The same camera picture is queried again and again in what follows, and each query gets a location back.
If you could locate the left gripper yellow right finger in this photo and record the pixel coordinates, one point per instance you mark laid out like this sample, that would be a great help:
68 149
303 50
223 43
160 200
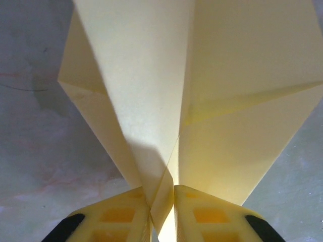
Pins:
214 219

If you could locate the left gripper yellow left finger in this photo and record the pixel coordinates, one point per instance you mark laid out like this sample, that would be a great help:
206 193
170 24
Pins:
113 219

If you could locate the yellow cloth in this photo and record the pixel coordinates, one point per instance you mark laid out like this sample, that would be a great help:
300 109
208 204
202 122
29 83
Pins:
151 75

